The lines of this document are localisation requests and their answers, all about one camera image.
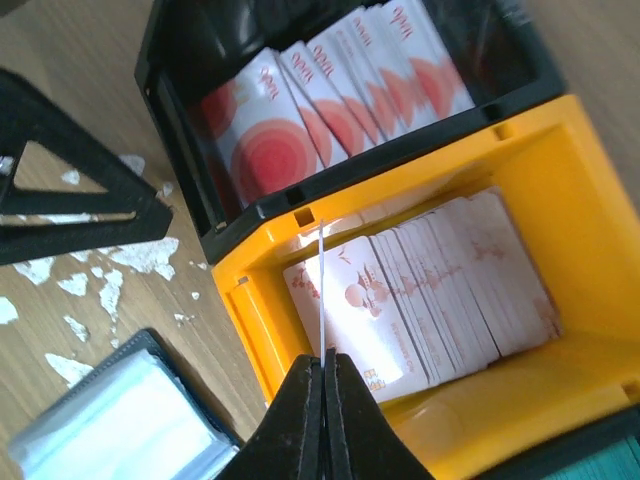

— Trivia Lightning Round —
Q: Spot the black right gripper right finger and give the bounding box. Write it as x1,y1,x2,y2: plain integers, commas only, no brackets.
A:
324,349,433,479

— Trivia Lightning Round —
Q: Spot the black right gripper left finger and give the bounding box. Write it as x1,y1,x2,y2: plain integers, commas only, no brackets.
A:
218,355,323,479

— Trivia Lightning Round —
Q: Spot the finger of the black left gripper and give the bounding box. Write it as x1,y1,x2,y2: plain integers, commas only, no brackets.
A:
1,70,173,265

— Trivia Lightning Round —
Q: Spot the blue card holder wallet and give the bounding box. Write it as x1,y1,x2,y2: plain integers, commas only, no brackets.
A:
8,329,241,479

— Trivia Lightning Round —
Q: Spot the white blossom VIP card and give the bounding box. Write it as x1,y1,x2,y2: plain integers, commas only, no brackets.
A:
318,220,327,371

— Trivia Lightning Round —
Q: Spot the black left card bin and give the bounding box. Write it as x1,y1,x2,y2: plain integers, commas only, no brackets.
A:
135,1,566,264

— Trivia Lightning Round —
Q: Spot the black card bin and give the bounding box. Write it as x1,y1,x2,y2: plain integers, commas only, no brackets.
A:
477,406,639,479
135,1,566,264

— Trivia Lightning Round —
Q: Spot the black right card bin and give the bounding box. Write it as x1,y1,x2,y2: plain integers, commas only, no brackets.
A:
477,406,639,479

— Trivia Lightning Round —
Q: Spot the teal card stack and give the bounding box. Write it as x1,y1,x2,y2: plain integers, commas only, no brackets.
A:
548,437,640,480

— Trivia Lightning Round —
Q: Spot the red white card stack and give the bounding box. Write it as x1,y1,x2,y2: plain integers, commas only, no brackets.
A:
199,1,474,205

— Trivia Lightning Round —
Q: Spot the yellow middle card bin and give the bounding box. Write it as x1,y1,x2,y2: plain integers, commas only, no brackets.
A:
213,95,639,479

